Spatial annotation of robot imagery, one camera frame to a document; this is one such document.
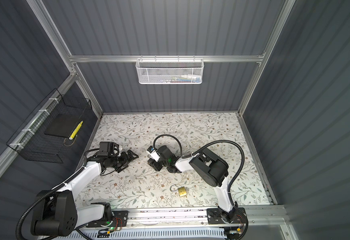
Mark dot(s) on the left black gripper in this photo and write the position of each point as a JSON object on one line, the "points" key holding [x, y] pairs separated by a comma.
{"points": [[125, 159]]}

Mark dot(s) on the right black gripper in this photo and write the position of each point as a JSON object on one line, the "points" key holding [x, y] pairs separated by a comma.
{"points": [[154, 164]]}

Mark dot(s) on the brass padlock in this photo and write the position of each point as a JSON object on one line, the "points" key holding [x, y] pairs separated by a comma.
{"points": [[180, 190]]}

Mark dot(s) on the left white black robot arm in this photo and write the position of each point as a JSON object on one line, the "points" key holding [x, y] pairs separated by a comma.
{"points": [[54, 212]]}

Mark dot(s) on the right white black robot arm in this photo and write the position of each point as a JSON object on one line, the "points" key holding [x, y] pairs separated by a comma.
{"points": [[209, 166]]}

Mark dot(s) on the yellow marker pen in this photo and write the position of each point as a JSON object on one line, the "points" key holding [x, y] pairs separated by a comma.
{"points": [[75, 131]]}

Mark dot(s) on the black flat box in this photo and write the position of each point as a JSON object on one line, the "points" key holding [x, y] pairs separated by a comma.
{"points": [[62, 126]]}

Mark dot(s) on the items in white basket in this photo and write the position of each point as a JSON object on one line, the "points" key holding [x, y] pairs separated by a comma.
{"points": [[182, 79]]}

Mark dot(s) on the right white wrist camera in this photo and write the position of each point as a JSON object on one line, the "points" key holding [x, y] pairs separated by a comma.
{"points": [[151, 151]]}

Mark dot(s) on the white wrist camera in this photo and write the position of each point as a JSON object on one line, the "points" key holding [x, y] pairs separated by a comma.
{"points": [[151, 151], [107, 147]]}

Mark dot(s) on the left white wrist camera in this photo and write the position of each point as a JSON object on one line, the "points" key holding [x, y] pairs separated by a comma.
{"points": [[107, 147]]}

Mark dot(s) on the black wire basket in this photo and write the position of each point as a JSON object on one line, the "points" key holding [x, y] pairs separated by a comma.
{"points": [[32, 144]]}

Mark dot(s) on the white wire mesh basket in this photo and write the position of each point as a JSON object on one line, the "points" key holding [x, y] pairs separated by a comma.
{"points": [[148, 73]]}

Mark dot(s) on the white perforated cable duct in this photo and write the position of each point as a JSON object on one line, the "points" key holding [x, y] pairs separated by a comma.
{"points": [[151, 234]]}

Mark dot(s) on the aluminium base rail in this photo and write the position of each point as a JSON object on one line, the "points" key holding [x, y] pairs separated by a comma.
{"points": [[198, 216]]}

